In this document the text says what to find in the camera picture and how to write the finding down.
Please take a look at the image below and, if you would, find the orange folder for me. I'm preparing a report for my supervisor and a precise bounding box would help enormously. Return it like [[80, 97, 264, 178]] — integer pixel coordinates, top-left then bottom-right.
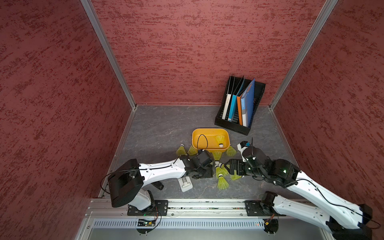
[[237, 96, 243, 126]]

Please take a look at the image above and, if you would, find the teal folder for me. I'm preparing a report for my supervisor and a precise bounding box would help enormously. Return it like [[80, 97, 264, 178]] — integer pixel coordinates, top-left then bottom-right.
[[228, 77, 244, 122]]

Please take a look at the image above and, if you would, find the black file rack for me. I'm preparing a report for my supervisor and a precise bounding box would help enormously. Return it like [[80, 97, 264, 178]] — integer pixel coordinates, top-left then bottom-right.
[[215, 76, 266, 136]]

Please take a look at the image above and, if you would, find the yellow shuttlecock top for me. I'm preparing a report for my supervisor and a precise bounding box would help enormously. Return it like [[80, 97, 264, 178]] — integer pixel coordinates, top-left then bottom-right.
[[215, 135, 225, 148]]

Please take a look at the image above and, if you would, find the yellow shuttlecock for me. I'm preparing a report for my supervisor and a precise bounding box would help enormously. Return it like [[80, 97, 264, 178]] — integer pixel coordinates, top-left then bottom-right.
[[215, 165, 224, 179], [230, 171, 244, 181], [187, 146, 198, 156], [176, 144, 187, 157], [215, 135, 225, 148], [226, 145, 237, 157], [217, 174, 229, 190], [219, 163, 229, 176], [212, 151, 223, 164]]

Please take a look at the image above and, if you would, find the yellow plastic storage box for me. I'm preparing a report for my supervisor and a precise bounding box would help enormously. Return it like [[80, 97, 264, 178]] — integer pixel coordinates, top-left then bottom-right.
[[192, 128, 231, 152]]

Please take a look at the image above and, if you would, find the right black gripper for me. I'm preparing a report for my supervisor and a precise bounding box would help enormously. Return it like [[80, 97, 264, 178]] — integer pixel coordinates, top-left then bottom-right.
[[224, 158, 266, 177]]

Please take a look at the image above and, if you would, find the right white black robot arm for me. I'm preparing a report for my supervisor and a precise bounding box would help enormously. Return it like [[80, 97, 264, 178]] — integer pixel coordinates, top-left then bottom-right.
[[224, 158, 373, 240]]

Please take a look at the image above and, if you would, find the white folder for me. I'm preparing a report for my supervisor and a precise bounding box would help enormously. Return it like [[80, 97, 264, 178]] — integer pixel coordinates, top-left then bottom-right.
[[222, 75, 236, 120]]

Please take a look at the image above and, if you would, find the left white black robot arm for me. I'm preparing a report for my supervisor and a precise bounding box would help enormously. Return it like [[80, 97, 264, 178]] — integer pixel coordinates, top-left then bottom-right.
[[108, 150, 215, 211]]

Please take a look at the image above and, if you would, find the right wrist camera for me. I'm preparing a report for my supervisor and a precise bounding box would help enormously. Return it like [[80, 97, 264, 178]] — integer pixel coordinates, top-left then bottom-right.
[[237, 141, 251, 154]]

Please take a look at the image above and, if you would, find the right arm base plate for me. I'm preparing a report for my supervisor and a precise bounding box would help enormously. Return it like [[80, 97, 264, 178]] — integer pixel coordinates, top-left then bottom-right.
[[244, 201, 285, 217]]

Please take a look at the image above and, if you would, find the blue folder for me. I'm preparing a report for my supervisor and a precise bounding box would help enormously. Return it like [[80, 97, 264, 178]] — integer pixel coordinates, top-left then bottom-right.
[[241, 79, 255, 128]]

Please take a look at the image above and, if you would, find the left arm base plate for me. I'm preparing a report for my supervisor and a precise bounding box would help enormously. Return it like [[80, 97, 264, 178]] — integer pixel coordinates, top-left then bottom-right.
[[127, 200, 169, 217]]

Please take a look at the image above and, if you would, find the white phone stand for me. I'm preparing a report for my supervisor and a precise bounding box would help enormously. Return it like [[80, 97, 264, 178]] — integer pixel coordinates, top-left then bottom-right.
[[178, 177, 193, 193]]

